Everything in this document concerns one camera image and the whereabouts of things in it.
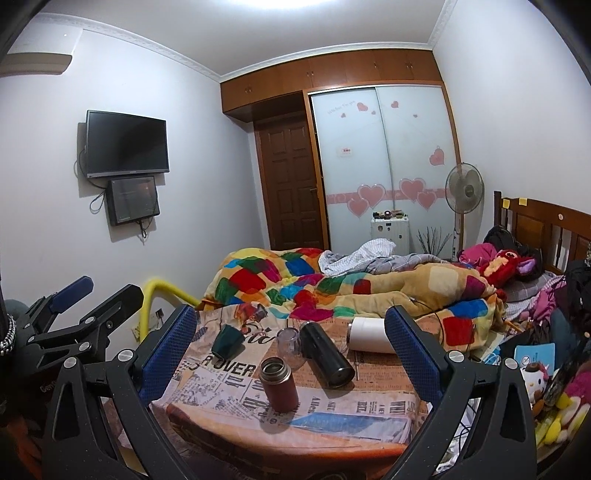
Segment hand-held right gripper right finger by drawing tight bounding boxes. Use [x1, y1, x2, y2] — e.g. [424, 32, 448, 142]
[384, 305, 541, 480]

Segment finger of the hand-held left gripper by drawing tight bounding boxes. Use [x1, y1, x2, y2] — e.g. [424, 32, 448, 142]
[25, 275, 95, 337]
[27, 284, 145, 360]

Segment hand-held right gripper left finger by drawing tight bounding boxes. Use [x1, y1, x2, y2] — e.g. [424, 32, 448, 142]
[41, 304, 205, 480]

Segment dark green cup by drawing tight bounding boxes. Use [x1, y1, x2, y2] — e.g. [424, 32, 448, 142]
[211, 324, 246, 360]

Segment clear glass cup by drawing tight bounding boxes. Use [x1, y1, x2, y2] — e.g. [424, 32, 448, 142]
[276, 327, 305, 370]

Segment white vacuum flask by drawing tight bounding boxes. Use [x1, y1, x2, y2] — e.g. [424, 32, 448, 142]
[346, 316, 398, 355]

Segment newspaper print tablecloth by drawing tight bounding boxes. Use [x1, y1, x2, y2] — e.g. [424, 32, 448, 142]
[150, 302, 430, 462]

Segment black vacuum flask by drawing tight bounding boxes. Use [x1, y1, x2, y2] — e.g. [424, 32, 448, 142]
[299, 320, 355, 389]

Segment grey checked bed sheet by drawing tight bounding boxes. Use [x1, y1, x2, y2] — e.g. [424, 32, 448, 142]
[318, 239, 444, 278]

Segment dried twig bunch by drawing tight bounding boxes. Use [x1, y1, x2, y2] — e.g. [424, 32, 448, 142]
[416, 226, 455, 259]

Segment brown steel vacuum flask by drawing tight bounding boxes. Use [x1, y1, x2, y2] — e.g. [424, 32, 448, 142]
[257, 357, 300, 413]

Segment pink cloth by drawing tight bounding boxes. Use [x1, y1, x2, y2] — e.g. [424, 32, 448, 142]
[457, 242, 497, 268]

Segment red plush toy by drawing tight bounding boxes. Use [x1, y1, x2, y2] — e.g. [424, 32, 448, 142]
[475, 248, 541, 289]

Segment blue booklet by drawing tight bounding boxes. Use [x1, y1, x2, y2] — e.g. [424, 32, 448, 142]
[512, 342, 557, 370]

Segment white cat plush toy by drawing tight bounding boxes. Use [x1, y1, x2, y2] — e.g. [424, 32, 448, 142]
[519, 360, 555, 416]

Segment colourful patchwork quilt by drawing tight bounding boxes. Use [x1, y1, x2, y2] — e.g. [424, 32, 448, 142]
[201, 247, 509, 356]

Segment pink checked pillow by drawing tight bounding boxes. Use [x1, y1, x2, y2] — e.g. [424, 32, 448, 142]
[503, 272, 568, 319]

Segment black bag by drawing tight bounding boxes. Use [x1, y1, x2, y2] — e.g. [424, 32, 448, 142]
[484, 225, 522, 250]

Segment yellow plush toy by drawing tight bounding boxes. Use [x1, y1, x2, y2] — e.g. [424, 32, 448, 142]
[536, 392, 587, 446]

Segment standing electric fan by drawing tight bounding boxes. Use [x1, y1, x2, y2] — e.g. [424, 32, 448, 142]
[444, 162, 485, 259]

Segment wooden bed headboard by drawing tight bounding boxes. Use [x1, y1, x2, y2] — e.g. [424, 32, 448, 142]
[493, 190, 591, 278]

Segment black clothing pile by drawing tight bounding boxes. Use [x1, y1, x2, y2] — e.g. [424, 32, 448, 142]
[551, 261, 591, 333]

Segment brown wooden door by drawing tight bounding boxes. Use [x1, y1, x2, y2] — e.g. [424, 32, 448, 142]
[255, 121, 326, 252]

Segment wooden wardrobe with heart doors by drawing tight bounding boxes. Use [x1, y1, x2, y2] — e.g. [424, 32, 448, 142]
[220, 48, 465, 259]

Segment white air conditioner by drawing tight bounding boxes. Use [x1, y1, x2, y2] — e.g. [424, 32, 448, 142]
[0, 32, 75, 77]

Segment yellow padded rail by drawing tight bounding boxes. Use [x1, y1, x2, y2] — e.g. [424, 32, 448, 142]
[139, 276, 204, 344]

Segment thin black cable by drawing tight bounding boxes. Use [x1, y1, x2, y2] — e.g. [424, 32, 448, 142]
[406, 295, 476, 365]

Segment braided metal cable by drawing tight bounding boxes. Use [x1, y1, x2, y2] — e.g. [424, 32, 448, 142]
[0, 311, 17, 356]

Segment black television cable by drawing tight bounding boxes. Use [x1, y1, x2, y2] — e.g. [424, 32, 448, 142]
[74, 148, 112, 215]

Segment small wall-mounted monitor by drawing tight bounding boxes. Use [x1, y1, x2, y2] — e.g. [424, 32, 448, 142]
[106, 175, 161, 227]

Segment wall-mounted black television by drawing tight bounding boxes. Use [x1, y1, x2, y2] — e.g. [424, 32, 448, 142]
[84, 110, 171, 179]

